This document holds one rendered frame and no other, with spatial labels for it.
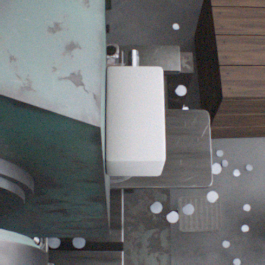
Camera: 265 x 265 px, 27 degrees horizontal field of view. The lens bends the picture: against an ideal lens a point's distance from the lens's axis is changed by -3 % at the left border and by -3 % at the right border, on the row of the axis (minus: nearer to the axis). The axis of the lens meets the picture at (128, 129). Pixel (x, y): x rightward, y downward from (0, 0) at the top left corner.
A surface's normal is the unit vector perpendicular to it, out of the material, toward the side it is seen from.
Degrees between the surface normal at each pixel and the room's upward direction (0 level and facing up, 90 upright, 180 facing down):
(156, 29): 0
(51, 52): 45
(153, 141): 0
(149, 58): 0
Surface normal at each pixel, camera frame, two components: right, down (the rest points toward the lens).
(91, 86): 0.72, -0.23
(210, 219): 0.02, -0.33
